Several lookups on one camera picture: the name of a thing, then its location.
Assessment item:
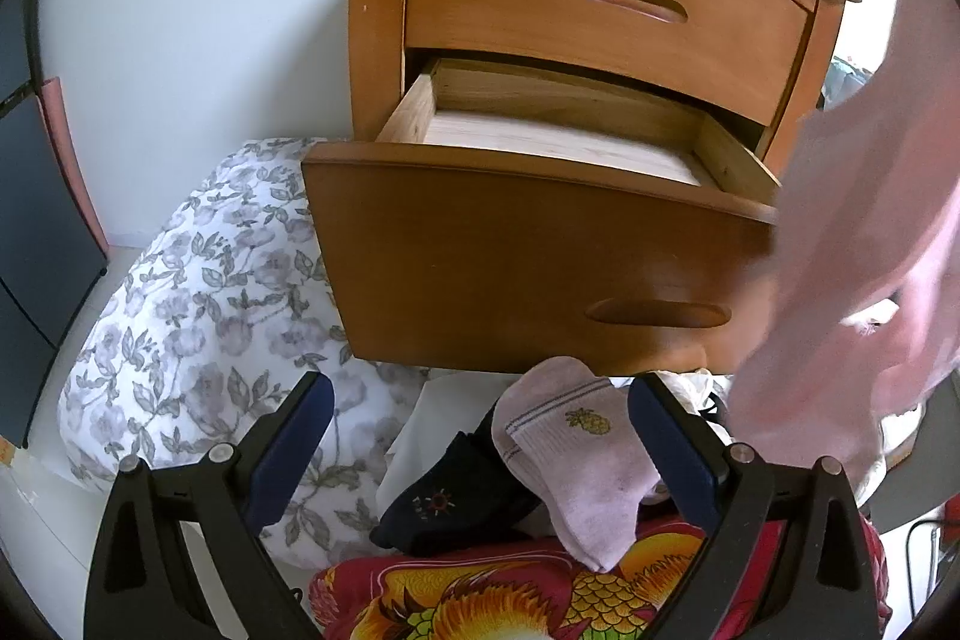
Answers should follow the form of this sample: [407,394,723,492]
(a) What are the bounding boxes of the wooden nightstand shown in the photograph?
[349,0,862,176]

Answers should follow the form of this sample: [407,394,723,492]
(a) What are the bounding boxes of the navy sock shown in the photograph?
[371,411,556,555]

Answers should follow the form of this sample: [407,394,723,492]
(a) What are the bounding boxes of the pink pineapple sock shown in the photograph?
[491,355,665,573]

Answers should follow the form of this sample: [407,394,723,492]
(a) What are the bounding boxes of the pink board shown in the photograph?
[39,77,110,259]

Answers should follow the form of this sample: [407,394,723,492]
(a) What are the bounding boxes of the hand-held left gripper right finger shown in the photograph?
[628,371,882,640]

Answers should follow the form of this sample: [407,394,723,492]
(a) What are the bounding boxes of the grey floral bed sheet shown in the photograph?
[58,137,428,570]

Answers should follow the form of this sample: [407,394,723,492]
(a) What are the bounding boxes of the red floral blanket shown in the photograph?
[309,512,893,640]

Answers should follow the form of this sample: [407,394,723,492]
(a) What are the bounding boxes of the white garment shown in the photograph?
[386,374,526,498]

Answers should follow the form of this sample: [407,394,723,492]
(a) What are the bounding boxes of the pink garment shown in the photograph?
[727,0,960,513]

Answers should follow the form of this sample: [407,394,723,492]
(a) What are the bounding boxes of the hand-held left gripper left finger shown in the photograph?
[84,370,336,640]

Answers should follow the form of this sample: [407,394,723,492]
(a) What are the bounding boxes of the crumpled blue-grey plastic bag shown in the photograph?
[821,55,875,109]

